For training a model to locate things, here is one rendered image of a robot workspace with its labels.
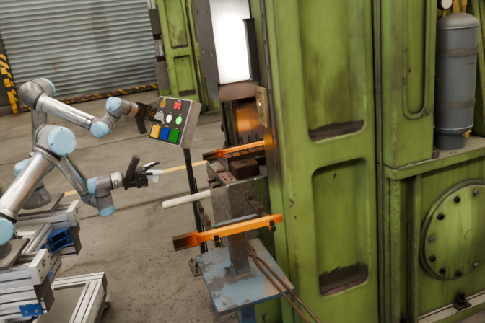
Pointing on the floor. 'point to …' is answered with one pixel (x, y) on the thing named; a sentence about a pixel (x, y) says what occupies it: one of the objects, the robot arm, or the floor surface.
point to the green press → (178, 31)
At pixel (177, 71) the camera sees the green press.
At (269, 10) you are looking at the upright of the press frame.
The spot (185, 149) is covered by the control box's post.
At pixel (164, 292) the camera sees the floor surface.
